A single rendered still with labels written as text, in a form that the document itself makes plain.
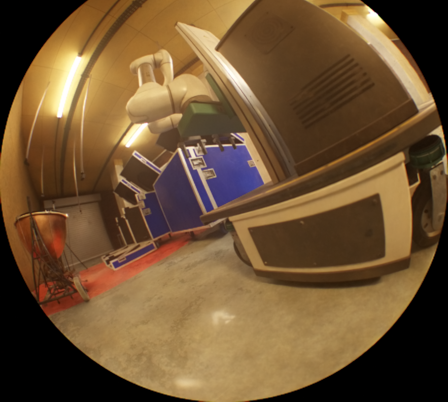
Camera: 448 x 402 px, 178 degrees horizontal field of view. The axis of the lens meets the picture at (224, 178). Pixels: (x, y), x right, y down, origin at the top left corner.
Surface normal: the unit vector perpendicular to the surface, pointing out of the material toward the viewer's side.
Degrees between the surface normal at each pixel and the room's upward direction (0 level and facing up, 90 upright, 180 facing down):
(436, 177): 90
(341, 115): 90
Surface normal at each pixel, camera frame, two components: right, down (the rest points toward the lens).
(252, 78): -0.73, 0.25
